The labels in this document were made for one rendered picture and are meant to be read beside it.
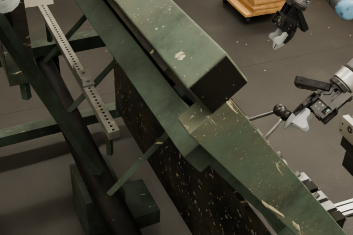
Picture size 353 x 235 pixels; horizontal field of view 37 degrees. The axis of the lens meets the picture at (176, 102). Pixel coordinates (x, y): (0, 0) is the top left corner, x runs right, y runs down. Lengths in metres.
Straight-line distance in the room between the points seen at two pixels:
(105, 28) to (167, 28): 0.55
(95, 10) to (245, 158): 0.80
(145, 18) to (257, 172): 0.44
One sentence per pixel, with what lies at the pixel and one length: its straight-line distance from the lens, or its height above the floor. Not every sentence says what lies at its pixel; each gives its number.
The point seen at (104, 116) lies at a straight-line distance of 2.26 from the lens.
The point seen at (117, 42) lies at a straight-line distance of 1.56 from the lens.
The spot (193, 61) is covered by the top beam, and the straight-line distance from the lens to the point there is 1.00.
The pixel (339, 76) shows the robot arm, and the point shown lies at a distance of 1.61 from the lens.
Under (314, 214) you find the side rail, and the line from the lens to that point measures 1.51.
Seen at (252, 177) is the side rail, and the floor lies 1.55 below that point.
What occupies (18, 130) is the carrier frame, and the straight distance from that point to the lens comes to 3.62.
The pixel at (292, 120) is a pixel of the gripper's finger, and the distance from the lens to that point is 1.60.
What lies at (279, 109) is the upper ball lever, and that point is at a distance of 1.48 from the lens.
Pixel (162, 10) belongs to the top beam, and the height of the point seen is 1.89.
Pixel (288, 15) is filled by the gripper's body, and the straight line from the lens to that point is 2.15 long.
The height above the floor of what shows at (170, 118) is 1.63.
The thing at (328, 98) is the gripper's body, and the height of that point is 1.50.
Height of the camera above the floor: 2.40
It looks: 36 degrees down
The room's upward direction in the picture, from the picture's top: 2 degrees clockwise
